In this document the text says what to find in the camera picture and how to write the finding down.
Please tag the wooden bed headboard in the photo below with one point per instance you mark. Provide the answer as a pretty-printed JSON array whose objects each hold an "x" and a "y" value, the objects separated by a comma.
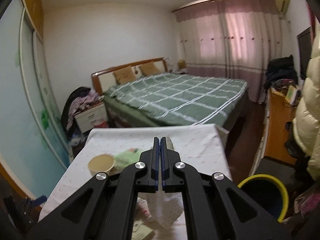
[{"x": 104, "y": 79}]

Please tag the orange wooden desk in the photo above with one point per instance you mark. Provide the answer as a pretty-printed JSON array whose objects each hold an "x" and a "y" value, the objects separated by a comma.
[{"x": 279, "y": 112}]

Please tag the black television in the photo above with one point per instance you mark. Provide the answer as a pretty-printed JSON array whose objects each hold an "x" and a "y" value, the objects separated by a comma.
[{"x": 305, "y": 47}]

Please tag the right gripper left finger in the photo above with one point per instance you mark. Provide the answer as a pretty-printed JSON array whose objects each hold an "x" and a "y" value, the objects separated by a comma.
[{"x": 104, "y": 207}]

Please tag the right brown pillow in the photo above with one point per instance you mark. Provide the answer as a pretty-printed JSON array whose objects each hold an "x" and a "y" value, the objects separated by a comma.
[{"x": 149, "y": 68}]

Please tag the left brown pillow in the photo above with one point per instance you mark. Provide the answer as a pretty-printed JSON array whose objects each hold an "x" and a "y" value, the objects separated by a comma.
[{"x": 124, "y": 75}]

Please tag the sliding wardrobe door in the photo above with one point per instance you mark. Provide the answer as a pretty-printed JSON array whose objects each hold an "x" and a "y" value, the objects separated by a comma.
[{"x": 34, "y": 149}]

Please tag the white tissue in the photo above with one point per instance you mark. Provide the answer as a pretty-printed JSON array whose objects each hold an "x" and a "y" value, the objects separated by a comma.
[{"x": 164, "y": 208}]

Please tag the yellow rimmed trash bin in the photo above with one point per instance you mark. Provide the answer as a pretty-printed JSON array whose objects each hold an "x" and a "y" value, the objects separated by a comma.
[{"x": 269, "y": 192}]

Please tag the black bag pile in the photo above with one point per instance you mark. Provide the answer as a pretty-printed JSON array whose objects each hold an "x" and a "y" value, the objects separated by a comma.
[{"x": 281, "y": 68}]

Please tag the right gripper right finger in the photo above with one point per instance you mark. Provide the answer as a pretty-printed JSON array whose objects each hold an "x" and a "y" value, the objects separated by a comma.
[{"x": 214, "y": 207}]

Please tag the green plaid bed quilt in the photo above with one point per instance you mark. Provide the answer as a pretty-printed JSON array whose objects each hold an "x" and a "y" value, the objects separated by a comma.
[{"x": 176, "y": 100}]

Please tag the red plastic bucket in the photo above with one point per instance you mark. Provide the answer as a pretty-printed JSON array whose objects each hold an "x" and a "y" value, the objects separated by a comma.
[{"x": 100, "y": 124}]

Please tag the paper cup with fruit print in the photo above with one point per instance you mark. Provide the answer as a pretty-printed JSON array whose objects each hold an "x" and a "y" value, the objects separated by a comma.
[{"x": 101, "y": 163}]

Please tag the pink window curtain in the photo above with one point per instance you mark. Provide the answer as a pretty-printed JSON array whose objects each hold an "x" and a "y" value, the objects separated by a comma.
[{"x": 231, "y": 38}]

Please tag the white nightstand with drawers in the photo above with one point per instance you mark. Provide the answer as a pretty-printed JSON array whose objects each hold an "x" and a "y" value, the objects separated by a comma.
[{"x": 87, "y": 118}]

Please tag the green wrapper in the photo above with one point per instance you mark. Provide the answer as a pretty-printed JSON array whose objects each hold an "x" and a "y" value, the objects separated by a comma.
[{"x": 127, "y": 158}]

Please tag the brown pillow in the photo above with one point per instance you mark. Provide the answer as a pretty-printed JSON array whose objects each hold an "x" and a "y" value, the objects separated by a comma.
[
  {"x": 124, "y": 75},
  {"x": 149, "y": 68}
]

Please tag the cream puffer jacket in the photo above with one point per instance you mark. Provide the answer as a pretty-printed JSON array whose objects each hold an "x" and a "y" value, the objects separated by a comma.
[{"x": 306, "y": 121}]

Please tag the small box bedside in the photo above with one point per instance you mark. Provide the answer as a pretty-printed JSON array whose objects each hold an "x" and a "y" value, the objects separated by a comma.
[{"x": 181, "y": 64}]

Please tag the floral white table cloth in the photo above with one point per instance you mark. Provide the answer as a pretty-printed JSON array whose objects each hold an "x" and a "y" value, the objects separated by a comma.
[{"x": 199, "y": 146}]

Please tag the pile of clothes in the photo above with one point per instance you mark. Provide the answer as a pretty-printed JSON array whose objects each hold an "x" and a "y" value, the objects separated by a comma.
[{"x": 79, "y": 100}]

